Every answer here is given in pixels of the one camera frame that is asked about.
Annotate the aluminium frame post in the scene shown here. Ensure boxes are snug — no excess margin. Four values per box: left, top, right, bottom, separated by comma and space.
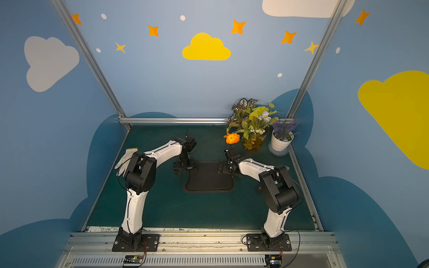
51, 0, 127, 121
286, 0, 352, 121

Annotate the green circuit board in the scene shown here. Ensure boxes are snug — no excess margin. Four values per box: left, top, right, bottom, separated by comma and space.
265, 255, 283, 268
122, 255, 145, 267

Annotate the glass vase with artificial flowers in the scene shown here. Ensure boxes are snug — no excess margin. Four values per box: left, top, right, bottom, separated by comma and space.
224, 98, 278, 151

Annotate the black plastic cutting board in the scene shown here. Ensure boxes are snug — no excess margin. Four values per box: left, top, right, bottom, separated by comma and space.
183, 162, 235, 193

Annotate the right green circuit board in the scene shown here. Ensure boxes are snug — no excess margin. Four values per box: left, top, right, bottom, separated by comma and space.
265, 255, 283, 268

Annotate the right aluminium frame post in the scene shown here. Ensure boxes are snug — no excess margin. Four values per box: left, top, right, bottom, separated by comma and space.
286, 0, 352, 121

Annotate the white pot with lavender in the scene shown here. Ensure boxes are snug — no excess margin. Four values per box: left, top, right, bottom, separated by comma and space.
271, 120, 297, 151

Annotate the left green circuit board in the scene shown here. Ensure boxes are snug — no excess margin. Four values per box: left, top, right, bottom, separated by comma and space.
122, 255, 145, 267

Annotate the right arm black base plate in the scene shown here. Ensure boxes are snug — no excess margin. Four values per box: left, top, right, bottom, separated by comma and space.
241, 233, 292, 252

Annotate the left aluminium frame post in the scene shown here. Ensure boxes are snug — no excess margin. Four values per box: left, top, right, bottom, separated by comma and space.
51, 0, 127, 121

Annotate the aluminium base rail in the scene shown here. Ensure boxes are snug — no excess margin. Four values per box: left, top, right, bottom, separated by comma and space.
56, 227, 347, 268

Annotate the rear aluminium frame bar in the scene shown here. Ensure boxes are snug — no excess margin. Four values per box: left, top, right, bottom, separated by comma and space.
119, 117, 227, 125

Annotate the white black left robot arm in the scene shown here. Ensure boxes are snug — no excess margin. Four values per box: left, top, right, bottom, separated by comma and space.
115, 136, 197, 246

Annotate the grey plastic pot saucer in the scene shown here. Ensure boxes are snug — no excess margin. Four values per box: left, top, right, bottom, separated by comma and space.
268, 142, 289, 157

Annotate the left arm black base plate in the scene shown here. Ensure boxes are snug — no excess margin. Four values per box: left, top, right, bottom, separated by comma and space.
112, 233, 160, 252

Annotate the white knitted work glove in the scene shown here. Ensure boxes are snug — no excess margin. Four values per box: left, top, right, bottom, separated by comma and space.
115, 148, 138, 177

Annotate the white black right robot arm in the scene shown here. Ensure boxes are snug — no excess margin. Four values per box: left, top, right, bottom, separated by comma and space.
225, 147, 302, 244

